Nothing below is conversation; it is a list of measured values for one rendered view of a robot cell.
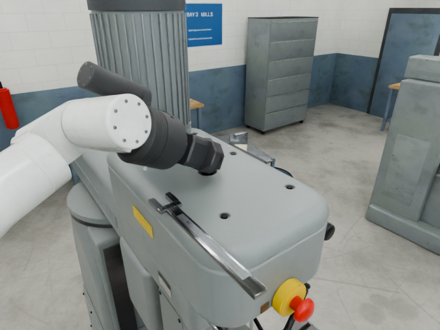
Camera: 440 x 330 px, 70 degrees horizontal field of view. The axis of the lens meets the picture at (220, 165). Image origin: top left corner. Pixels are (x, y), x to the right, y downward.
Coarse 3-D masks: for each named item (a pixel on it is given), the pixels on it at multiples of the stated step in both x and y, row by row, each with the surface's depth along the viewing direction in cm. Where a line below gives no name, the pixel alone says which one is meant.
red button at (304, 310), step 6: (294, 300) 48; (300, 300) 48; (306, 300) 47; (294, 306) 48; (300, 306) 46; (306, 306) 46; (312, 306) 47; (300, 312) 46; (306, 312) 46; (312, 312) 48; (294, 318) 47; (300, 318) 46; (306, 318) 47
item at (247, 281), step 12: (168, 192) 52; (156, 204) 49; (168, 204) 49; (180, 204) 49; (180, 216) 46; (192, 228) 44; (204, 240) 42; (216, 252) 40; (228, 264) 38; (240, 264) 38; (240, 276) 36; (252, 276) 36; (252, 288) 34; (264, 288) 34
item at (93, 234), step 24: (72, 192) 116; (72, 216) 108; (96, 216) 103; (96, 240) 97; (96, 264) 106; (120, 264) 103; (96, 288) 108; (120, 288) 107; (96, 312) 127; (120, 312) 111
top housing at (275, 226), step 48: (144, 192) 56; (192, 192) 54; (240, 192) 54; (288, 192) 54; (144, 240) 62; (192, 240) 44; (240, 240) 43; (288, 240) 45; (192, 288) 47; (240, 288) 43
